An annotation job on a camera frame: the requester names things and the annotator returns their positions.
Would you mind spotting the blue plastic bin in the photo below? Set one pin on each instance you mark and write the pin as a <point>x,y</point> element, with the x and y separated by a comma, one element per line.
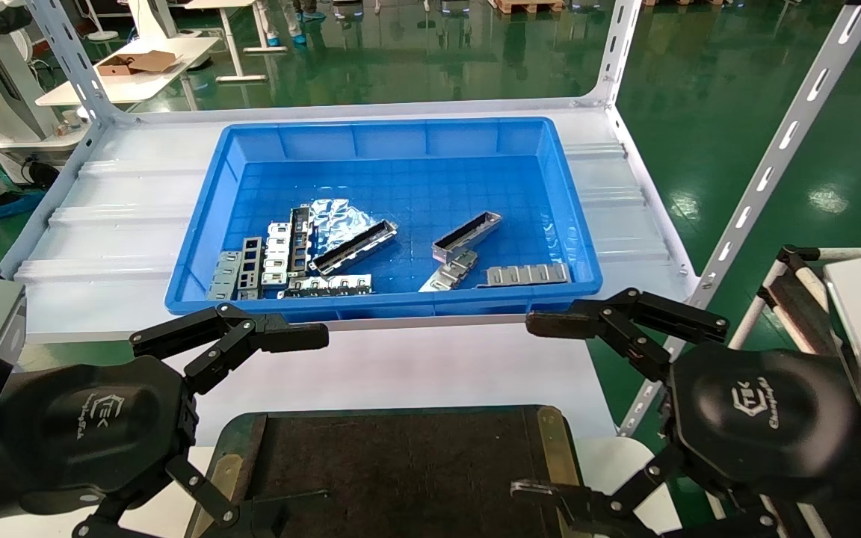
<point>415,187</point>

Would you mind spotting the long silver channel bracket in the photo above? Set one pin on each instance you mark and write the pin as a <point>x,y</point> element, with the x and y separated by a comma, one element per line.
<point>356,248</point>

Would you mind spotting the crumpled silver foil bag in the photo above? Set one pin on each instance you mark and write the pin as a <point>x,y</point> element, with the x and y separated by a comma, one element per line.
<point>341,220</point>

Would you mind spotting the black container with brass edges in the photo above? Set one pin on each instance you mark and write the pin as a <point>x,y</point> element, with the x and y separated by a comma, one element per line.
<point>400,471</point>

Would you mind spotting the standing person legs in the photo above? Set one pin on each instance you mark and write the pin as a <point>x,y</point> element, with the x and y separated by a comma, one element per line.
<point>285,26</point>

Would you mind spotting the short flat silver bracket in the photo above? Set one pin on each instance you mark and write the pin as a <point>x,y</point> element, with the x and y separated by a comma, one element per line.
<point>451,271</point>

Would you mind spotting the grey metal slotted plate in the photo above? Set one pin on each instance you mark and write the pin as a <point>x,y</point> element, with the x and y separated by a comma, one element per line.
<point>225,278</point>

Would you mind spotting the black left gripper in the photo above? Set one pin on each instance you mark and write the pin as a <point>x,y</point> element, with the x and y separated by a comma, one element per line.
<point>94,426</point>

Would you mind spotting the white pipe frame cart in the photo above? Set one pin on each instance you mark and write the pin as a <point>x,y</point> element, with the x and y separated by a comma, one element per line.
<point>785,291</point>

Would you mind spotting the flat silver slotted bracket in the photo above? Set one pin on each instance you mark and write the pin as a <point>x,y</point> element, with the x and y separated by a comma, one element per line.
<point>326,285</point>

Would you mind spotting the white desk with T legs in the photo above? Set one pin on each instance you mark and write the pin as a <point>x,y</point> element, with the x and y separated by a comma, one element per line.
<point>240,45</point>

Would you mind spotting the silver metal channel bracket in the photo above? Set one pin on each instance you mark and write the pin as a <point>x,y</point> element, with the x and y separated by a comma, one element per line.
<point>466,236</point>

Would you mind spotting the white table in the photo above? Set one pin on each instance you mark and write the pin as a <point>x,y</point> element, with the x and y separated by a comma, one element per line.
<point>131,86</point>

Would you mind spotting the long flat silver plate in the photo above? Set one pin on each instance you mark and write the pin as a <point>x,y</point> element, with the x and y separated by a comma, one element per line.
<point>524,275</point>

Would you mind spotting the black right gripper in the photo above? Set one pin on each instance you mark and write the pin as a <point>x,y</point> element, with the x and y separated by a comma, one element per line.
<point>759,418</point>

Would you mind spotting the small white cup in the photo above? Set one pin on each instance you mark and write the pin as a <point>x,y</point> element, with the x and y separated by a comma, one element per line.
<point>71,122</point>

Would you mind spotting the white round stand base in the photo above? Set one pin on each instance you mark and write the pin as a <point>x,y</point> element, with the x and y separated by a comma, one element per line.
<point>104,33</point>

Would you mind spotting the open cardboard box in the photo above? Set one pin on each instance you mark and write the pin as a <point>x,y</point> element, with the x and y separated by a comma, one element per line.
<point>139,63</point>

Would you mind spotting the wooden pallet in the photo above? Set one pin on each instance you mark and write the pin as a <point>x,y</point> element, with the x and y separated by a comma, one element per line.
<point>528,6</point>

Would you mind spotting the dark metal slotted plate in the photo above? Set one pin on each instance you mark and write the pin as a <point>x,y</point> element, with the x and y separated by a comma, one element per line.
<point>250,269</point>

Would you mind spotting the white slotted rack post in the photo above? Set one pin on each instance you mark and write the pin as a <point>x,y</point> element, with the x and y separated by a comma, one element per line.
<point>72,60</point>
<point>782,149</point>
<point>616,52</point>

